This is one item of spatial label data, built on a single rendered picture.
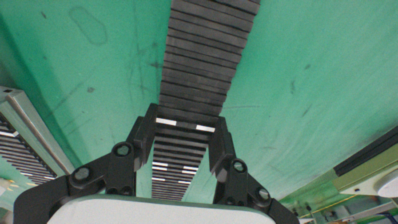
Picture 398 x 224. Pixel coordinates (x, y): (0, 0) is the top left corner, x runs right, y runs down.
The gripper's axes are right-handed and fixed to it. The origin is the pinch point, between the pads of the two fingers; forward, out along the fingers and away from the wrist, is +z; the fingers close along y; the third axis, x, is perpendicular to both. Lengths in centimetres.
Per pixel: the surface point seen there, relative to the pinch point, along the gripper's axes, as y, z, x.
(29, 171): -19.7, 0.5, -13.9
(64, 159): -17.0, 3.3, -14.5
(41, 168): -17.2, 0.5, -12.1
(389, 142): 33.0, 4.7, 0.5
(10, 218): -153, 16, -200
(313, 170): 24.7, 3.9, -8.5
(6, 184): -36.6, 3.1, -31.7
